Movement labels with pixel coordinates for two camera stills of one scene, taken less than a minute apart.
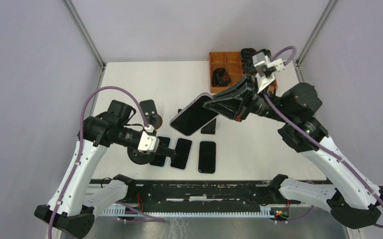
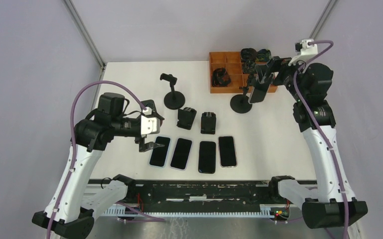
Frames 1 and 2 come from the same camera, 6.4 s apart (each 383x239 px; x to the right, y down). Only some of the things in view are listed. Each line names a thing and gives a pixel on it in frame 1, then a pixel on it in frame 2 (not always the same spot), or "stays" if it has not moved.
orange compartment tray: (232, 61) stays
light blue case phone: (159, 160) stays
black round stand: (139, 158) to (174, 100)
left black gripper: (158, 152) to (143, 146)
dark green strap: (266, 52) stays
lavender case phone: (182, 150) stays
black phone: (207, 157) stays
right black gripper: (236, 107) to (281, 64)
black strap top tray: (246, 55) stays
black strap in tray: (220, 77) stays
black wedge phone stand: (209, 128) stays
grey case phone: (193, 117) to (227, 152)
